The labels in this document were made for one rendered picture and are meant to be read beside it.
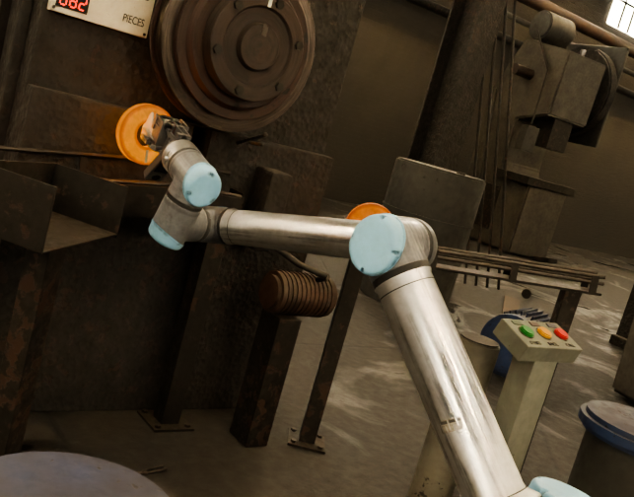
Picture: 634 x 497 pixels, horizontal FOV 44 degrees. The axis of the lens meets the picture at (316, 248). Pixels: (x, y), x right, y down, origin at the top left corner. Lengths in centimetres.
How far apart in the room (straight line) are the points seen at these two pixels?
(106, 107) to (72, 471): 118
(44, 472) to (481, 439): 72
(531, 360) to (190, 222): 93
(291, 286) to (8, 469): 125
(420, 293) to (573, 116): 872
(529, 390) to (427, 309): 75
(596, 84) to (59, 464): 948
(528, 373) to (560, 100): 792
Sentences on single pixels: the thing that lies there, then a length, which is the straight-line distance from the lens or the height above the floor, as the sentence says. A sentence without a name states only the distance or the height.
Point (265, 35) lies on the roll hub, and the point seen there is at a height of 115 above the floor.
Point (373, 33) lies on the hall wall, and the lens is 1025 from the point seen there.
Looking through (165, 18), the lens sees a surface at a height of 112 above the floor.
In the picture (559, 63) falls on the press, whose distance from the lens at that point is 992.
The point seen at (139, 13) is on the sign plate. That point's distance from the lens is 218.
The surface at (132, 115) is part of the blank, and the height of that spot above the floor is 86.
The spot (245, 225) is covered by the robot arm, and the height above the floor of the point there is 70.
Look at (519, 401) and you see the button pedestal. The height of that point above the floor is 42.
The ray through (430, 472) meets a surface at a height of 13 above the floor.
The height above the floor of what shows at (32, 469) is 43.
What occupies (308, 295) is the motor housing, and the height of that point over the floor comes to 49.
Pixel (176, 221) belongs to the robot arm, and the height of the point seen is 67.
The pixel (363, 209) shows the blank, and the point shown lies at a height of 76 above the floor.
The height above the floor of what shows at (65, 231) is 60.
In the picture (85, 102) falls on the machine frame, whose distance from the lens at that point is 211.
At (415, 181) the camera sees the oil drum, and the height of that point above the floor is 77.
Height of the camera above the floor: 99
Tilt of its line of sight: 9 degrees down
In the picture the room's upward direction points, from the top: 16 degrees clockwise
